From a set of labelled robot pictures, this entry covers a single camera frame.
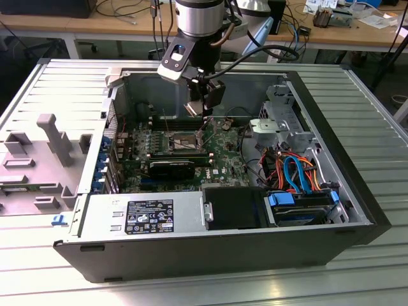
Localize black camera cable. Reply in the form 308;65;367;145
202;44;301;80

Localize grey plastic parts rack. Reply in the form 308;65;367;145
0;113;94;218

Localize black upright box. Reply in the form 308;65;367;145
267;0;287;35

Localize silver power supply unit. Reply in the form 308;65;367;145
77;190;205;239

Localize large black equipment case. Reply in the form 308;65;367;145
0;0;98;19

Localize blue flat wire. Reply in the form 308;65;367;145
282;154;316;196

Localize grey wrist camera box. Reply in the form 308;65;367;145
222;17;249;41

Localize hard disk in blue carrier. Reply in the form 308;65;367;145
266;189;340;228

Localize finned CPU cooler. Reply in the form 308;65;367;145
312;6;334;29

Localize green motherboard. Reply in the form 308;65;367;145
115;113;258;194

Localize black grey PC case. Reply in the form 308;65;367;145
52;59;392;284

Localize CPU socket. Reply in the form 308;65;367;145
165;129;207;154

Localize silver topped CPU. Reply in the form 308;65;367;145
184;101;205;117

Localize orange wire bundle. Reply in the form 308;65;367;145
258;150;320;193

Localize green RAM stick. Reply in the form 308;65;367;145
0;186;36;194

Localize silver metal drive cage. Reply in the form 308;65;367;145
248;83;319;154

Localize grey metal device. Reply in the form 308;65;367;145
331;8;354;28

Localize black wire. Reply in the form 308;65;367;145
237;124;268;189

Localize blue slot retainer clips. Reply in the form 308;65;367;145
91;136;112;194

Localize black graphics card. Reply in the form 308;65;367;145
147;158;196;180

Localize white papers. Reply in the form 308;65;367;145
357;8;399;30

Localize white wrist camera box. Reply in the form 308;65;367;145
157;41;198;84

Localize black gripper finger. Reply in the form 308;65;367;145
203;79;227;116
188;79;204;103

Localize wooden desk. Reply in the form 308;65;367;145
0;0;408;61

